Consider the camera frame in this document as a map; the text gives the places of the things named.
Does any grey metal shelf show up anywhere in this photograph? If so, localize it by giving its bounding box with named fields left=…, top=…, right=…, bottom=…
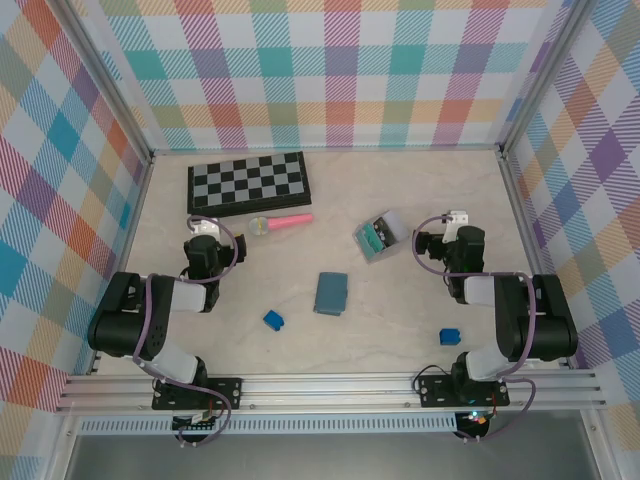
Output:
left=64, top=432, right=601, bottom=480

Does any black grey chessboard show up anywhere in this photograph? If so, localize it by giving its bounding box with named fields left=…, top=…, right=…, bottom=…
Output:
left=186, top=151, right=313, bottom=221

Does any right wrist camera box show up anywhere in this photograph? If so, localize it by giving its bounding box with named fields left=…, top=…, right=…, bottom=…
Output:
left=442, top=209, right=471, bottom=244

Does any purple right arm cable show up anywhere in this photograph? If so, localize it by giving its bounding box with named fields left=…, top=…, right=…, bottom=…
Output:
left=412, top=214, right=537, bottom=444

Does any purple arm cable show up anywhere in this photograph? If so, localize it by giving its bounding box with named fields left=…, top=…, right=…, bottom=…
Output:
left=412, top=214, right=537, bottom=444
left=132, top=214, right=239, bottom=448

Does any aluminium frame post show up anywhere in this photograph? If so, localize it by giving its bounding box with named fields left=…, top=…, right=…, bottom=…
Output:
left=498, top=0, right=601, bottom=156
left=59, top=0, right=154, bottom=164

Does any pink toy microphone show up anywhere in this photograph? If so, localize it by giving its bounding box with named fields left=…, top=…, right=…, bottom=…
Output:
left=248, top=213, right=315, bottom=237

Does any aluminium frame crossbar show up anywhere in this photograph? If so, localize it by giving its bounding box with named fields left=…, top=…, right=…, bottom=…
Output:
left=149, top=143, right=504, bottom=157

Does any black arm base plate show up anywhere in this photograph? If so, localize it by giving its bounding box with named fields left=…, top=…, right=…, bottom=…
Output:
left=417, top=373, right=511, bottom=409
left=152, top=377, right=244, bottom=411

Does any small electronics board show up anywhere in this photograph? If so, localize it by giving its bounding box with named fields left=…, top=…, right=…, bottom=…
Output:
left=172, top=412, right=221, bottom=434
left=457, top=409, right=491, bottom=429

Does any aluminium table side rail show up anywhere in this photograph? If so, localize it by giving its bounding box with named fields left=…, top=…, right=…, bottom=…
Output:
left=501, top=152, right=574, bottom=371

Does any aluminium mounting rail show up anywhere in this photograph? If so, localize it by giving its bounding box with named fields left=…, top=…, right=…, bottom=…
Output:
left=54, top=372, right=609, bottom=416

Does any white slotted cable duct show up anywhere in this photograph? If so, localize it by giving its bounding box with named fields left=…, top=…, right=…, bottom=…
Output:
left=78, top=417, right=459, bottom=435

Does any teal card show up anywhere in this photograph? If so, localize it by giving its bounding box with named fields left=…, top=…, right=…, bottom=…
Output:
left=356, top=223, right=382, bottom=255

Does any blue leather card holder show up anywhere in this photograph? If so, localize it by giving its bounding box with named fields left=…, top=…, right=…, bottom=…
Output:
left=313, top=271, right=350, bottom=319

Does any black patterned card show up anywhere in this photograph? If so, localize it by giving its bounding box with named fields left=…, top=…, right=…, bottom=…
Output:
left=372, top=219, right=399, bottom=249

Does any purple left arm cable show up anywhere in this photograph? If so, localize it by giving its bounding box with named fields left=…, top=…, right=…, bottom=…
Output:
left=132, top=214, right=239, bottom=448

